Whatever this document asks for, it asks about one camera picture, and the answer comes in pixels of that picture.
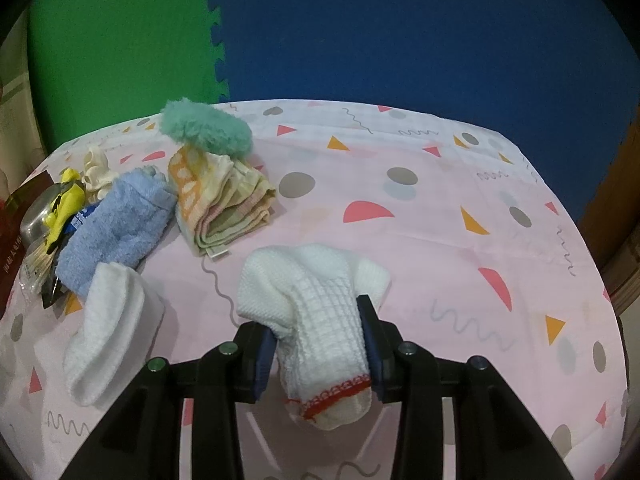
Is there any stainless steel bowl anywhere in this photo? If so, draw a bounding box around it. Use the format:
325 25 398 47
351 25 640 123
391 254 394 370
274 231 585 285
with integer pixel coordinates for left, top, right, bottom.
20 183 63 248

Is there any white knit sock red trim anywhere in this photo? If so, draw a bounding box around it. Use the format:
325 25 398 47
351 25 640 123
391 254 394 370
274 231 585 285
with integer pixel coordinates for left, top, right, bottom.
236 244 390 431

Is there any dark red box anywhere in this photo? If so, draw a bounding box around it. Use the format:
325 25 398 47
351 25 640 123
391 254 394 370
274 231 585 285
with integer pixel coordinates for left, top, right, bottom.
0 171 53 315

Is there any blue foam mat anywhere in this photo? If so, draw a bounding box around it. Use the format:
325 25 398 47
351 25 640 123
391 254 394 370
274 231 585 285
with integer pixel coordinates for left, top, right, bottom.
207 0 639 218

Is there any yellow black plastic toy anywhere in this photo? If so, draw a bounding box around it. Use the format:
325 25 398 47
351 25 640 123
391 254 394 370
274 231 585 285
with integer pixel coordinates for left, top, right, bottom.
44 168 86 254

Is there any folded orange yellow towel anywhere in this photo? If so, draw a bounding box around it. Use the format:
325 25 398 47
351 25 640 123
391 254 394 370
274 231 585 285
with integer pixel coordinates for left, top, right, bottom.
168 145 277 256

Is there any bag of wooden sticks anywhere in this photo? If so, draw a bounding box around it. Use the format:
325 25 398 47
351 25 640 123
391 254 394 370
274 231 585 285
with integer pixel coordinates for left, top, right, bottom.
17 240 54 302

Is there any green foam mat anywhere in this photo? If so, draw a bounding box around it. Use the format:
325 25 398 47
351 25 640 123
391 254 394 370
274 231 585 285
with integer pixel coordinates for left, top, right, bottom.
28 0 231 151

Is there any teal fluffy scrunchie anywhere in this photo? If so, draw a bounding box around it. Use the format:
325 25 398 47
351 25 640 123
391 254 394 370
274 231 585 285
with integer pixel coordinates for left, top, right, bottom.
160 98 253 158

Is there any light blue fuzzy sock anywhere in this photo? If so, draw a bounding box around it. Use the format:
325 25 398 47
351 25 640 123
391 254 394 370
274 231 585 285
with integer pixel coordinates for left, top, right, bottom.
55 166 177 300

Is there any cream satin scrunchie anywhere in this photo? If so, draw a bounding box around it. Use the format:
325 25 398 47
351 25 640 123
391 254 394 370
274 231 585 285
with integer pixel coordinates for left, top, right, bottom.
81 146 119 204

